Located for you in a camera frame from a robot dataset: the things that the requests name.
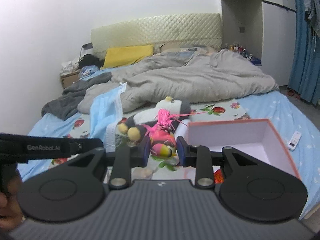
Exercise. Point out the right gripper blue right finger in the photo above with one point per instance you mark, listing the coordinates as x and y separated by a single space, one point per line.
183 150

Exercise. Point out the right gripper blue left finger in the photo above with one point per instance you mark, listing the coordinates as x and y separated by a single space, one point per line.
144 151

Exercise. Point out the pink bird toy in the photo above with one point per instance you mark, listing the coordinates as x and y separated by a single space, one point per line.
163 142

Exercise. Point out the blue face mask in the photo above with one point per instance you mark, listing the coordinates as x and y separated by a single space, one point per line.
105 113

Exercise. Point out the red foil snack packet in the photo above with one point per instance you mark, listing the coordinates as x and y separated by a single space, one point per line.
218 177

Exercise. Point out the person's left hand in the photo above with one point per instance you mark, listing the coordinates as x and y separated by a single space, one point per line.
11 214

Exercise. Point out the white spray can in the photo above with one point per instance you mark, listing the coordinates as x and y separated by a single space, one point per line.
182 129

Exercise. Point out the floral plastic mat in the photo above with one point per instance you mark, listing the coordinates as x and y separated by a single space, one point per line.
217 111

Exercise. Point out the grey penguin plush toy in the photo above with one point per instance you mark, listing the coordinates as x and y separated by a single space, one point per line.
135 127

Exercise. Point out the dark grey blanket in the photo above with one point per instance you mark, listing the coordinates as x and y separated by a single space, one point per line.
67 104

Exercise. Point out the orange cardboard box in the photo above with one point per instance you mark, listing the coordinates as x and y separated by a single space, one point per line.
255 137

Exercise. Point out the grey quilt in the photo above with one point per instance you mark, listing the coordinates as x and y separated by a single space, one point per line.
191 76

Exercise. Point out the cardboard bedside box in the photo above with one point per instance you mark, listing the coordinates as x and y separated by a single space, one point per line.
69 79

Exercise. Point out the yellow pillow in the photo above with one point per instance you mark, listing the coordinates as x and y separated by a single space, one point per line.
123 56

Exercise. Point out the black clothes pile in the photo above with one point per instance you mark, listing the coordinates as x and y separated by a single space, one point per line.
90 60

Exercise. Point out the white remote control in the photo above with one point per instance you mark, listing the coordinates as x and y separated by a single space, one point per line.
293 142

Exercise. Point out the light blue bed sheet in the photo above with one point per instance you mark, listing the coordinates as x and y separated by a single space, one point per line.
274 106

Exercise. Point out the cream padded headboard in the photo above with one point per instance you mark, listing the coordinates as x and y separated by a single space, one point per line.
196 28

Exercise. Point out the blue curtain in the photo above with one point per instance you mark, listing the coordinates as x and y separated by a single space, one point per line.
304 77

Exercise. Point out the grey wardrobe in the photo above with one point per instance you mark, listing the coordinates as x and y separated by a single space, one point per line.
266 29

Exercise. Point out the hanging clothes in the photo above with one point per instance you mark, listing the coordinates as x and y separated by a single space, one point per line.
312 8

